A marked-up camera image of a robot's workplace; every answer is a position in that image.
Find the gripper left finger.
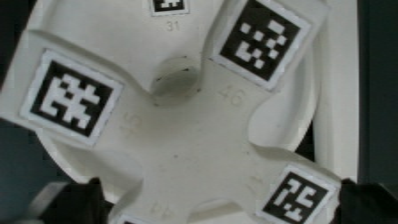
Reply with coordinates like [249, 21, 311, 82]
[27, 178, 110, 224]

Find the white round table top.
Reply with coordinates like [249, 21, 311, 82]
[0, 0, 363, 224]

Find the white cylindrical table leg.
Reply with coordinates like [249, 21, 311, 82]
[149, 57, 199, 106]

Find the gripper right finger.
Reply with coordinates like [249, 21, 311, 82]
[331, 179, 398, 224]

